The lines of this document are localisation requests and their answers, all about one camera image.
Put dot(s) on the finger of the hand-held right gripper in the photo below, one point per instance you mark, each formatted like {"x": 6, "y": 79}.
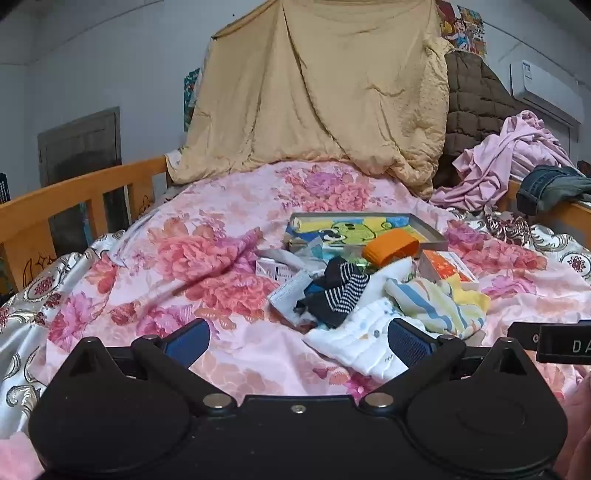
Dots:
{"x": 522, "y": 332}

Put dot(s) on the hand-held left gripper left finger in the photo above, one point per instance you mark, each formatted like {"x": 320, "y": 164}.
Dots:
{"x": 189, "y": 339}

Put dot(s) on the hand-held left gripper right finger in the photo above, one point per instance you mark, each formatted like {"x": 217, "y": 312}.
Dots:
{"x": 406, "y": 341}

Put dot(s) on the striped yellow blue towel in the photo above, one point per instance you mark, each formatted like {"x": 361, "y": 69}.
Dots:
{"x": 429, "y": 304}

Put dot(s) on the white printed cloth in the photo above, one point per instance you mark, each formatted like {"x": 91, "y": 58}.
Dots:
{"x": 360, "y": 341}

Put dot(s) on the black dotted sock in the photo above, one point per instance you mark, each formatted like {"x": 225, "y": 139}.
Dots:
{"x": 341, "y": 290}

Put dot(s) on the grey cloth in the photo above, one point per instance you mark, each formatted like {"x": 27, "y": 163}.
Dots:
{"x": 281, "y": 256}

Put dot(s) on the cartoon print box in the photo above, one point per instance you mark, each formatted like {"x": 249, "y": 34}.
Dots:
{"x": 351, "y": 228}

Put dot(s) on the person's right hand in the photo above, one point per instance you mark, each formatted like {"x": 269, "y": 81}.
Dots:
{"x": 579, "y": 415}

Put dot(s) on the pink floral blanket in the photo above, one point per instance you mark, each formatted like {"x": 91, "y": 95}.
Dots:
{"x": 184, "y": 258}

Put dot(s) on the orange and white medicine box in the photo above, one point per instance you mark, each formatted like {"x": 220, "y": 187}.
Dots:
{"x": 443, "y": 267}

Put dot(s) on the small white carton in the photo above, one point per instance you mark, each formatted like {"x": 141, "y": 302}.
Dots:
{"x": 268, "y": 267}

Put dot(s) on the grey face mask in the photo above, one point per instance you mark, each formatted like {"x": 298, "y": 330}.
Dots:
{"x": 288, "y": 295}

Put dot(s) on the blue jeans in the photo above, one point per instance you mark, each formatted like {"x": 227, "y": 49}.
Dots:
{"x": 545, "y": 184}

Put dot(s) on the patterned satin sheet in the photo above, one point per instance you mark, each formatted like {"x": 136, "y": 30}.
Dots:
{"x": 27, "y": 323}

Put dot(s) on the pink garment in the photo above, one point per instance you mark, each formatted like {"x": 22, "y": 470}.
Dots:
{"x": 494, "y": 161}

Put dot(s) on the pink fluffy cloth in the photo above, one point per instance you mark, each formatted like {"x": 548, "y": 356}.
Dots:
{"x": 16, "y": 457}

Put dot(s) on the grey wooden door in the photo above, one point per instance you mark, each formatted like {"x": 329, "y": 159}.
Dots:
{"x": 78, "y": 147}

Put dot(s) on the black crate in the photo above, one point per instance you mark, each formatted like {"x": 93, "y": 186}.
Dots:
{"x": 4, "y": 187}

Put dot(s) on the white air conditioner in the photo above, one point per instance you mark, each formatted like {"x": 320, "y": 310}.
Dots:
{"x": 545, "y": 87}

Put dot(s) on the yellow quilt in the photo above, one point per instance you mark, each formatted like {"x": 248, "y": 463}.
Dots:
{"x": 314, "y": 92}

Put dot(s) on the teal wall poster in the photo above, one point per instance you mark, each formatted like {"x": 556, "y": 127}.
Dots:
{"x": 191, "y": 97}

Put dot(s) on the colourful wall poster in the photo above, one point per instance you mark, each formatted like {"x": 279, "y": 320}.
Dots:
{"x": 466, "y": 27}

